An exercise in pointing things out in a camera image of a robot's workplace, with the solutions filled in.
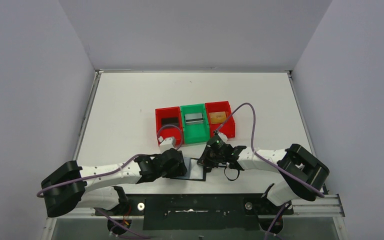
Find gold card in bin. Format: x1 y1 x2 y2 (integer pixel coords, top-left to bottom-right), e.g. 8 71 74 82
209 111 228 125

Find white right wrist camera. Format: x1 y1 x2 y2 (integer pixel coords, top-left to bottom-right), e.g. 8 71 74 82
217 132 228 142

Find green plastic bin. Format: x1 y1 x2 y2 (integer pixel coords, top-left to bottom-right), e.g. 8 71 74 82
180 103 210 144

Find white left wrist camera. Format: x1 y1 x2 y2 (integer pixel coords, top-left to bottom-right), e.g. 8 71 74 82
157 136 176 154

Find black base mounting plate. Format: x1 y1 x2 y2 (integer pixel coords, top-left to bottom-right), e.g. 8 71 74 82
104 193 281 231

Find left red plastic bin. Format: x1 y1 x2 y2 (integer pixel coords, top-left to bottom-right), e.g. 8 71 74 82
155 106 184 147

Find aluminium frame rail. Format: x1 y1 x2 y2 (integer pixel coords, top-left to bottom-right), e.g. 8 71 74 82
61 193 345 220

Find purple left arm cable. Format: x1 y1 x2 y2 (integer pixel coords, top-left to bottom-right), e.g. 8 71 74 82
36 124 184 199

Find black card in bin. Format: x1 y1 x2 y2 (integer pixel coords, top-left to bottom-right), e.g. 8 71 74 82
160 116 180 127

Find black leather card holder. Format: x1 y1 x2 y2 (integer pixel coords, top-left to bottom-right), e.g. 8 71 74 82
174 157 207 182

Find silver card in bin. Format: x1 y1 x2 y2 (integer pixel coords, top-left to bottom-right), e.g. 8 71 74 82
184 112 204 125

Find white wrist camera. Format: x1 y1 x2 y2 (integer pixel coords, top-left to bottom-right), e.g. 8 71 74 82
157 136 176 154
217 132 228 142

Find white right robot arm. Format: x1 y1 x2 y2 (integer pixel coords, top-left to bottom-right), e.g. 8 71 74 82
197 136 330 206

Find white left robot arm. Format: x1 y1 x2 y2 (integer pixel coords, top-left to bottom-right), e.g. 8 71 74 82
37 148 188 218

